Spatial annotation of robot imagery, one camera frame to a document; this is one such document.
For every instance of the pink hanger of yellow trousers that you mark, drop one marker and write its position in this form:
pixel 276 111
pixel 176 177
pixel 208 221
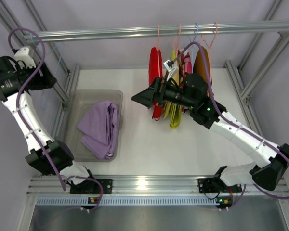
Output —
pixel 176 42

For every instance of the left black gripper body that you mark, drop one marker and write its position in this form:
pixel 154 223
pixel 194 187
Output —
pixel 42 78

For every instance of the red trousers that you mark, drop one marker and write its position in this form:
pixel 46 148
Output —
pixel 154 71

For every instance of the brown trousers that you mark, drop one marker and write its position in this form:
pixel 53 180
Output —
pixel 199 68

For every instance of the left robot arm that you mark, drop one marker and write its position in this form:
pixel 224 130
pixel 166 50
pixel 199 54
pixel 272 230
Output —
pixel 46 155

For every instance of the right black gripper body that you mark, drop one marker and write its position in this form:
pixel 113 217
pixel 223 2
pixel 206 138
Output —
pixel 157 91

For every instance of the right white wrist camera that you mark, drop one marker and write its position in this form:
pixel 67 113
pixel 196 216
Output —
pixel 172 69

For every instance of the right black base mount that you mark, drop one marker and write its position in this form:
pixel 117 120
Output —
pixel 208 185

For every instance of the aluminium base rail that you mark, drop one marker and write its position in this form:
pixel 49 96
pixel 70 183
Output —
pixel 125 185

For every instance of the left aluminium frame post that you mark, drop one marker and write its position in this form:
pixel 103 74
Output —
pixel 23 13

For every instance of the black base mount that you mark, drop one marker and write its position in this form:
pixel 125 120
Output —
pixel 106 185
pixel 208 185

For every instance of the pink hanger of brown trousers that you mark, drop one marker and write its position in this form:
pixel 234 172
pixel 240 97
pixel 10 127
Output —
pixel 210 45

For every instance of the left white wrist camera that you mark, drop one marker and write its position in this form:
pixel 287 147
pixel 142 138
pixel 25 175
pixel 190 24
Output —
pixel 24 56

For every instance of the blue hanger of floral trousers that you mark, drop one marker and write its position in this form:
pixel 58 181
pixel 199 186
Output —
pixel 193 40

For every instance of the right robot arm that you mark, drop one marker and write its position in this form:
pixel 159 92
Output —
pixel 268 164

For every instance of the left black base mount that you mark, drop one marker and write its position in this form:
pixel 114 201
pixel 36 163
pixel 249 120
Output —
pixel 106 185

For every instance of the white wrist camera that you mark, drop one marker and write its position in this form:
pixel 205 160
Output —
pixel 24 56
pixel 172 69

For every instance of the right aluminium frame post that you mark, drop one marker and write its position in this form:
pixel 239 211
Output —
pixel 262 54

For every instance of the lilac trousers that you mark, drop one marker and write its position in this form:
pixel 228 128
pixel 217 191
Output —
pixel 100 128

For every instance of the transparent plastic bin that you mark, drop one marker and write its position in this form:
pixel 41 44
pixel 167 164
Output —
pixel 81 101

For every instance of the floral pink trousers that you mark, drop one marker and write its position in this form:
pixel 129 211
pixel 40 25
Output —
pixel 185 66

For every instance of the aluminium hanging rail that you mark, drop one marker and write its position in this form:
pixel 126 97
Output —
pixel 165 31

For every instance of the pink hanger of red trousers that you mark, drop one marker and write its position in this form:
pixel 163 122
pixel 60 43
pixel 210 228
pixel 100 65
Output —
pixel 158 36

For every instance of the yellow-green trousers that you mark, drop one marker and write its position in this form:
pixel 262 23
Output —
pixel 171 110

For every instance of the aluminium frame post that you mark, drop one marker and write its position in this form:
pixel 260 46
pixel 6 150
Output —
pixel 262 54
pixel 23 13

